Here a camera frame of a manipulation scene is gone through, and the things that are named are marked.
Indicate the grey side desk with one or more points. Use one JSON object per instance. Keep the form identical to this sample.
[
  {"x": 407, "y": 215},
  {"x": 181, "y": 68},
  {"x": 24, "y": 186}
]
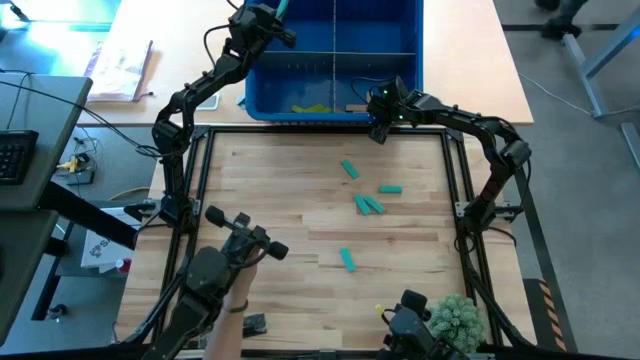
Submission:
[{"x": 45, "y": 110}]

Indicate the black keyboard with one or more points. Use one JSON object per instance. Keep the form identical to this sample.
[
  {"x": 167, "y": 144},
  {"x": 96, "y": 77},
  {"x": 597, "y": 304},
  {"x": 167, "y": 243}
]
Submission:
[{"x": 17, "y": 157}]

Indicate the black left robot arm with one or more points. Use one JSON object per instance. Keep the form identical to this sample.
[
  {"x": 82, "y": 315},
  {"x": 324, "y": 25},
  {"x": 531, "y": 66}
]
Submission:
[{"x": 172, "y": 150}]

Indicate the grey metal floor bar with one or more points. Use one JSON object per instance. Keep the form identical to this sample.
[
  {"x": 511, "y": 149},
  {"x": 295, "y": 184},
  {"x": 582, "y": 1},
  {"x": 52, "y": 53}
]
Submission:
[{"x": 631, "y": 145}]

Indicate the natural wooden block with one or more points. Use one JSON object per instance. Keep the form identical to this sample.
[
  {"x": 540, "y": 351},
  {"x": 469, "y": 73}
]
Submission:
[{"x": 357, "y": 107}]

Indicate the orange black hazard striped plate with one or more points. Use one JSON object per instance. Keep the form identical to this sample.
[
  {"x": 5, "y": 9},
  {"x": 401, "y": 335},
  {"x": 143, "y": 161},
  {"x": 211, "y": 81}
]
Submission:
[{"x": 547, "y": 310}]

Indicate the black desk support beam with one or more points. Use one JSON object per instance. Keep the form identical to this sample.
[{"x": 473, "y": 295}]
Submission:
[{"x": 85, "y": 215}]

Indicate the lime green wooden block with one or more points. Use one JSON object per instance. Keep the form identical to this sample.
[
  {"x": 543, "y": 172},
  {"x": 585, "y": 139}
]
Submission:
[
  {"x": 301, "y": 108},
  {"x": 322, "y": 109}
]

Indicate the grey metal desk leg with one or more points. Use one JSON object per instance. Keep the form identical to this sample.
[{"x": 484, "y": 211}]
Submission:
[{"x": 580, "y": 70}]

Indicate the green artificial plant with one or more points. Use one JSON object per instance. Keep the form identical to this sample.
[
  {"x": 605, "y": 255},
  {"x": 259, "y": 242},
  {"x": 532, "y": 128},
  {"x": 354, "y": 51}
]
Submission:
[{"x": 457, "y": 322}]

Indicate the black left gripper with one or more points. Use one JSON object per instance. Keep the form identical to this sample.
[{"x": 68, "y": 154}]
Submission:
[{"x": 247, "y": 32}]

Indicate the dark grey elongated tool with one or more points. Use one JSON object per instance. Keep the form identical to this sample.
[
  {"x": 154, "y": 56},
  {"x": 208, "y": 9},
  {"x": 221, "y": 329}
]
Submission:
[{"x": 255, "y": 325}]

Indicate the light wooden desk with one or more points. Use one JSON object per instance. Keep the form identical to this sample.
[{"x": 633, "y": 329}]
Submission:
[{"x": 475, "y": 60}]

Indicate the small black electronics box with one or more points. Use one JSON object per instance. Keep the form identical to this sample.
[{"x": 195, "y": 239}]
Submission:
[{"x": 80, "y": 178}]

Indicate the black caster wheel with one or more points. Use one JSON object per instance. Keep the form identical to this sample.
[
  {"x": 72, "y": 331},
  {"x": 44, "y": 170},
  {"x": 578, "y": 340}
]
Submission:
[{"x": 57, "y": 312}]

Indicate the white printed paper box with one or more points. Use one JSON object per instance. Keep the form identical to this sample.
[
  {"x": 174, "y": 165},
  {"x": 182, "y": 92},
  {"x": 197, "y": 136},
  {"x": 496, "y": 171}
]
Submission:
[{"x": 100, "y": 250}]

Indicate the blue plastic bin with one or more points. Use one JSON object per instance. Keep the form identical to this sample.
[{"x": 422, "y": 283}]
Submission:
[{"x": 380, "y": 30}]

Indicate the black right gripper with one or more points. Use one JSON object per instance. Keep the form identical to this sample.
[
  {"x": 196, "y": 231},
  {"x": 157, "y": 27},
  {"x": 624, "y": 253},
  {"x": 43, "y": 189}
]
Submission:
[{"x": 397, "y": 112}]

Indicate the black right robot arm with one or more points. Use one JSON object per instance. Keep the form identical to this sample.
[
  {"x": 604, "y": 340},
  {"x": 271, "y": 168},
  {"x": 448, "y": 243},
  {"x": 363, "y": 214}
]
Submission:
[{"x": 500, "y": 150}]

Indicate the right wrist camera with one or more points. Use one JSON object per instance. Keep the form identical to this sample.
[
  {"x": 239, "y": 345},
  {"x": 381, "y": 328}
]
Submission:
[{"x": 392, "y": 90}]

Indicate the teal wooden block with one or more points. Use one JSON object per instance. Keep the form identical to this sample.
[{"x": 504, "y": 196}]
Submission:
[
  {"x": 361, "y": 204},
  {"x": 374, "y": 204},
  {"x": 350, "y": 169},
  {"x": 390, "y": 189},
  {"x": 283, "y": 9},
  {"x": 347, "y": 259}
]

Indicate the red white can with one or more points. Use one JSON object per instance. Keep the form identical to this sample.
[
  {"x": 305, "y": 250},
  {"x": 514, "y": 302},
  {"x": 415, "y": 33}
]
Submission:
[{"x": 123, "y": 265}]

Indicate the person's left forearm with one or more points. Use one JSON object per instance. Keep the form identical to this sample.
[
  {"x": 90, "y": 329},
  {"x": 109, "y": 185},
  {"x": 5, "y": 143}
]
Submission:
[{"x": 225, "y": 335}]

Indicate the person's left hand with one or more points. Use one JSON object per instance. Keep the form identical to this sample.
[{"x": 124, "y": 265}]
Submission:
[{"x": 245, "y": 280}]

